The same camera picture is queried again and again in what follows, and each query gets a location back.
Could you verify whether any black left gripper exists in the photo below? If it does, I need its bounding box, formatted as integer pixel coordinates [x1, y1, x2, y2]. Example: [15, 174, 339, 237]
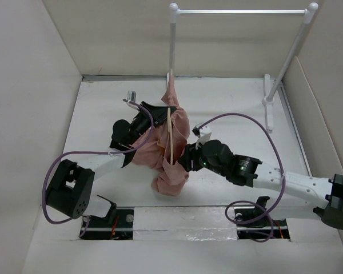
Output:
[127, 102, 176, 146]

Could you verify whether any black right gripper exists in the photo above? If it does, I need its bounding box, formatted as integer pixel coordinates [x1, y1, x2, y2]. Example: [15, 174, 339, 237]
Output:
[178, 136, 227, 176]

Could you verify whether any wooden clothes hanger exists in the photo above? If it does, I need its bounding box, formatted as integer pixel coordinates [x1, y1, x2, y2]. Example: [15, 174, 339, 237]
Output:
[166, 68, 174, 166]

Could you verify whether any pink t-shirt with pixel print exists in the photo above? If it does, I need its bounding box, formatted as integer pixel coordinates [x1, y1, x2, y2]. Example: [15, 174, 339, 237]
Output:
[132, 75, 190, 196]

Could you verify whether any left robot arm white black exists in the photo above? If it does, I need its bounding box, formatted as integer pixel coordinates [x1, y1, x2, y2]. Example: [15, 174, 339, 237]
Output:
[42, 102, 177, 220]

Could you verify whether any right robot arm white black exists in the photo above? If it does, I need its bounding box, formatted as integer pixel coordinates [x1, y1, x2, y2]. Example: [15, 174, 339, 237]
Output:
[178, 140, 343, 230]

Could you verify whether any white clothes rack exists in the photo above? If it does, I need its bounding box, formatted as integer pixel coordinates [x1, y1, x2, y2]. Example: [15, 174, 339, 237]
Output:
[167, 1, 320, 132]

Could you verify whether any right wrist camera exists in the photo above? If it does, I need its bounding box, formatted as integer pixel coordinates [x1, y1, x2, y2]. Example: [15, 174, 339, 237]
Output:
[192, 123, 212, 144]

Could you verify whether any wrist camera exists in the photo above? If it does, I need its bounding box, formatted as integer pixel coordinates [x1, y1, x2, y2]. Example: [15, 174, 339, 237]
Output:
[192, 123, 212, 144]
[123, 90, 137, 107]

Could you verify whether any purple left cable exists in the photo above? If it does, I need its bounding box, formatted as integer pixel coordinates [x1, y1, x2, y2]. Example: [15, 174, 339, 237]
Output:
[42, 98, 154, 237]

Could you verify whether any purple cable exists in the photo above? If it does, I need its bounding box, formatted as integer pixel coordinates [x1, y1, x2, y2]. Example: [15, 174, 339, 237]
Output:
[42, 98, 154, 237]
[194, 112, 286, 242]

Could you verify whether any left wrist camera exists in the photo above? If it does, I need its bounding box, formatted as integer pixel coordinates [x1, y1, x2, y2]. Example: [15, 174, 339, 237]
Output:
[123, 90, 137, 107]

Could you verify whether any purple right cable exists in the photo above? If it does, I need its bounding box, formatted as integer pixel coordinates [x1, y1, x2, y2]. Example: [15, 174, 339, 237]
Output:
[194, 112, 286, 242]

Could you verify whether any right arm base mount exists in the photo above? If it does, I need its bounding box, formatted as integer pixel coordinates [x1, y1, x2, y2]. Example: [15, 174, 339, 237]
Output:
[234, 204, 290, 241]

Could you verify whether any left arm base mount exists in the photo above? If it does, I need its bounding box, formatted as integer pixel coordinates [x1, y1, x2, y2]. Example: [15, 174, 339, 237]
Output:
[79, 195, 134, 240]

